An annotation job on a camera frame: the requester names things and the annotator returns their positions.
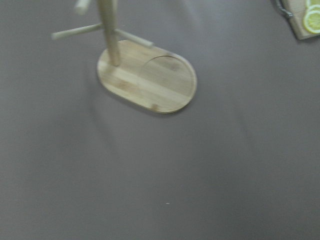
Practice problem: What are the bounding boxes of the wooden cup storage rack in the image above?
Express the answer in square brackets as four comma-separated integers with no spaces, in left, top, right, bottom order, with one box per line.
[51,0,197,114]

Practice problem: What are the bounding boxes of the lemon slice middle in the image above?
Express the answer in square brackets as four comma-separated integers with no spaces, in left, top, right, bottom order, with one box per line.
[305,4,320,16]

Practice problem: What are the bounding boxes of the lemon slice top right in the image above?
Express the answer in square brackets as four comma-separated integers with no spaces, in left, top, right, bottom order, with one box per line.
[305,0,320,9]

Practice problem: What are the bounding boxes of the wooden cutting board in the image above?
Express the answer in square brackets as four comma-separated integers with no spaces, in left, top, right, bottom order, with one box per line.
[275,0,320,40]

